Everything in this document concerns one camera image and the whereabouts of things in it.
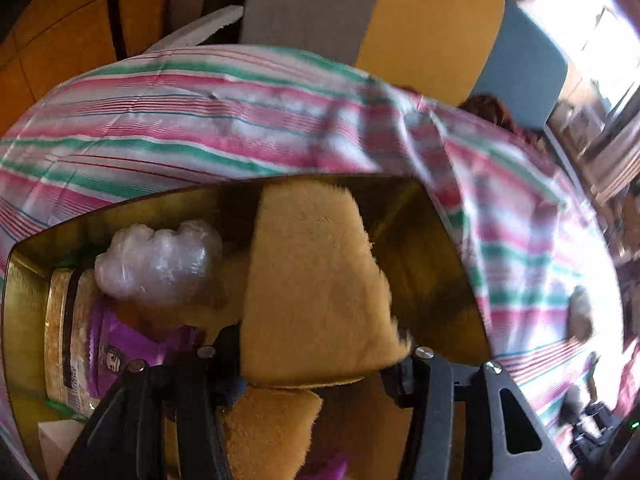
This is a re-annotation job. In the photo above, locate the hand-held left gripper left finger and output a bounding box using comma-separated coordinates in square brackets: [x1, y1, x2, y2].
[55, 325, 246, 480]

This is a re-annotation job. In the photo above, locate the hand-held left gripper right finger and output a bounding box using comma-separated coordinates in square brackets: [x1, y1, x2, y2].
[380, 345, 573, 480]

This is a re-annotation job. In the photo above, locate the tan sponge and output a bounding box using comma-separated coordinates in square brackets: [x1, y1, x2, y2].
[220, 387, 323, 480]

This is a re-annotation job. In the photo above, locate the gold-lined storage box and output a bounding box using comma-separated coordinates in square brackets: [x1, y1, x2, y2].
[0, 172, 493, 480]

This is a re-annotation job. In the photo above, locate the yellow fuzzy cloth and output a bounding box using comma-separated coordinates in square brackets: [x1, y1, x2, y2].
[240, 182, 413, 386]

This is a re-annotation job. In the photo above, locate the purple snack packet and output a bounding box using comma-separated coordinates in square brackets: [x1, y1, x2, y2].
[89, 295, 201, 401]

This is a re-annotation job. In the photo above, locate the grey round object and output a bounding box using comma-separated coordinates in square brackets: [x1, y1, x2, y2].
[567, 285, 593, 338]

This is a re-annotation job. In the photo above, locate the clear plastic bag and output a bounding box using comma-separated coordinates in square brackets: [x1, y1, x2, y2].
[94, 220, 223, 308]

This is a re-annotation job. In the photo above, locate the cracker box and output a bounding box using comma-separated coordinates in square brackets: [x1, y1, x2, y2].
[44, 267, 101, 418]

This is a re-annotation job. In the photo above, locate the white cardboard box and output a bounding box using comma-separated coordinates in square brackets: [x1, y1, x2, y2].
[39, 420, 86, 480]

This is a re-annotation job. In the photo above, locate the pink green striped cloth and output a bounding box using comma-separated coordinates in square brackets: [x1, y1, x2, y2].
[0, 45, 626, 480]

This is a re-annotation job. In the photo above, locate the dark red furry object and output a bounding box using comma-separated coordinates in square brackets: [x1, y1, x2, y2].
[457, 92, 546, 148]

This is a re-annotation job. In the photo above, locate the blue panel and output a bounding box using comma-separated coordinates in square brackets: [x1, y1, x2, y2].
[472, 0, 571, 133]

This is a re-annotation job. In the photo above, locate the yellow panel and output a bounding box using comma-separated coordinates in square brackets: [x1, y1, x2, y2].
[355, 0, 506, 108]

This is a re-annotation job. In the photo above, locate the grey panel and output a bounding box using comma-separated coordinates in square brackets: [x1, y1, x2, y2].
[239, 0, 388, 66]

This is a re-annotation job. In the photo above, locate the wooden cabinet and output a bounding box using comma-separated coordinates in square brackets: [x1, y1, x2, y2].
[0, 0, 171, 136]

